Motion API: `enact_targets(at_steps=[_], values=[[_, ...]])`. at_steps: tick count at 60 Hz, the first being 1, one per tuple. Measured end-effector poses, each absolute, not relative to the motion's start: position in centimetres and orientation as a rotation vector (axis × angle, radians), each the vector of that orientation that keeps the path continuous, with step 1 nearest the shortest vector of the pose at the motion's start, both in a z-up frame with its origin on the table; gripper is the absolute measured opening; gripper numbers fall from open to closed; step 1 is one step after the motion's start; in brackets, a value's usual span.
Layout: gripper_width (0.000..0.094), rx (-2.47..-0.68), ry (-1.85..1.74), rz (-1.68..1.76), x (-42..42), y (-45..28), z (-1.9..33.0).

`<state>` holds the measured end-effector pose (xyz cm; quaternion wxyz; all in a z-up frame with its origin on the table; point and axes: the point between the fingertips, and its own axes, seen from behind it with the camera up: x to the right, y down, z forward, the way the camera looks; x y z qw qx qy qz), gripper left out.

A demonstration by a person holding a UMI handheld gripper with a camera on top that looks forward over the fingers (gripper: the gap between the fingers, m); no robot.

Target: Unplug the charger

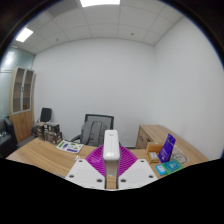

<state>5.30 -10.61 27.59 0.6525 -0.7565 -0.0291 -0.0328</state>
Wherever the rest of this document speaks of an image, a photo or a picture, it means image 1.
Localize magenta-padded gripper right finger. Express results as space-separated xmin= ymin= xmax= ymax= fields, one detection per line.
xmin=116 ymin=144 xmax=159 ymax=191

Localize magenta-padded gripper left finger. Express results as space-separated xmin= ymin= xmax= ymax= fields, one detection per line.
xmin=64 ymin=144 xmax=108 ymax=191

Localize white charger block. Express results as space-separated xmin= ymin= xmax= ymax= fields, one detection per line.
xmin=102 ymin=129 xmax=121 ymax=179

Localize small tan box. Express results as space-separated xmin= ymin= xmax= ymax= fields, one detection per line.
xmin=147 ymin=151 xmax=160 ymax=164

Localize small blue packet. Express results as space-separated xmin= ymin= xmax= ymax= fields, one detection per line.
xmin=154 ymin=163 xmax=168 ymax=177

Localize white printed leaflet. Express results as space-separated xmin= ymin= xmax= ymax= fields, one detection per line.
xmin=55 ymin=140 xmax=85 ymax=154

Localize teal flat packet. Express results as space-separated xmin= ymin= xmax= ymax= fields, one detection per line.
xmin=163 ymin=159 xmax=183 ymax=173

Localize wooden side desk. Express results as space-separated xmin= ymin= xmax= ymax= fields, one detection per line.
xmin=134 ymin=124 xmax=188 ymax=149

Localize grey backpack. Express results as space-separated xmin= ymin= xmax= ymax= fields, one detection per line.
xmin=79 ymin=120 xmax=109 ymax=148

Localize clear plastic bag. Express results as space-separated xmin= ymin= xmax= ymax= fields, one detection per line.
xmin=171 ymin=146 xmax=189 ymax=165

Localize dark cardboard boxes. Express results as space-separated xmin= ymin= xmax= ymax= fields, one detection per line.
xmin=35 ymin=121 xmax=64 ymax=145

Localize black mesh office chair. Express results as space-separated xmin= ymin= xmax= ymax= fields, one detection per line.
xmin=70 ymin=113 xmax=115 ymax=148

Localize small black chair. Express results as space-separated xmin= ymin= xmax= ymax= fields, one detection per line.
xmin=33 ymin=107 xmax=53 ymax=134

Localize wooden glass-door cabinet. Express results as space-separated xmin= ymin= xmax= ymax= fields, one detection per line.
xmin=8 ymin=66 xmax=37 ymax=143

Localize black sofa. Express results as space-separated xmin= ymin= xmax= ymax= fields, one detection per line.
xmin=0 ymin=115 xmax=19 ymax=159

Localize rectangular ceiling light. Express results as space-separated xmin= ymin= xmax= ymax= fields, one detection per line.
xmin=15 ymin=27 xmax=35 ymax=44
xmin=79 ymin=0 xmax=122 ymax=8

